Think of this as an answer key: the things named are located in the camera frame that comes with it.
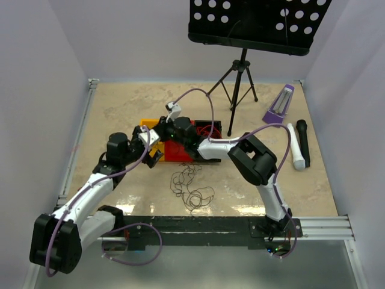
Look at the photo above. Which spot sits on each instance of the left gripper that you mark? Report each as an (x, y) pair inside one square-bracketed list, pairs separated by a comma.
[(135, 139)]

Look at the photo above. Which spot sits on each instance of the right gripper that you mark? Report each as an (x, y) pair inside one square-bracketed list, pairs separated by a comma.
[(161, 127)]

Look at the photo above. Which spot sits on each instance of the orange plastic bin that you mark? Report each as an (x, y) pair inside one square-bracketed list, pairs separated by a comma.
[(158, 146)]

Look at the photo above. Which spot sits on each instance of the red plastic bin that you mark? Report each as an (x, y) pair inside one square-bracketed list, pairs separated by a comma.
[(175, 152)]

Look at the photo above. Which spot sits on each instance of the black plastic bin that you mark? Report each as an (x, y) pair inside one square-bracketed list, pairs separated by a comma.
[(203, 129)]

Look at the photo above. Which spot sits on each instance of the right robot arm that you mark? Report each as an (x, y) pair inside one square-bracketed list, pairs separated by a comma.
[(254, 161)]

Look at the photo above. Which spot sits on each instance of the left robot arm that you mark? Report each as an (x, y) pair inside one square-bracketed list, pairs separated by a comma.
[(59, 238)]

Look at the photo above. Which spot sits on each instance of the purple metronome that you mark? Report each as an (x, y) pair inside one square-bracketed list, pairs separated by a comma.
[(279, 107)]

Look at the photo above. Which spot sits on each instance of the black microphone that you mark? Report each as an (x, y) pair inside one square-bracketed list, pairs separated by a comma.
[(301, 127)]

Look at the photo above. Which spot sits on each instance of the white microphone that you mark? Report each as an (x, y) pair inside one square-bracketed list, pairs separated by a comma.
[(297, 158)]

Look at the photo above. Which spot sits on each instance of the black music stand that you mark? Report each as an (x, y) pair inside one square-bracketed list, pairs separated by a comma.
[(283, 27)]

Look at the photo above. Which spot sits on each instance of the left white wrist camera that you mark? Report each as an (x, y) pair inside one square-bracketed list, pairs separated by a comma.
[(149, 137)]

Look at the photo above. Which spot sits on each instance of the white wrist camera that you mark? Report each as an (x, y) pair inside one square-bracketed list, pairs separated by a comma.
[(173, 110), (149, 137)]

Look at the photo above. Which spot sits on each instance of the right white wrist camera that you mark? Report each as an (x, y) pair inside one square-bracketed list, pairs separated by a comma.
[(173, 110)]

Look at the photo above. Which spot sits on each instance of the aluminium frame rail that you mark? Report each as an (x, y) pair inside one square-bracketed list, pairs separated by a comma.
[(328, 230)]

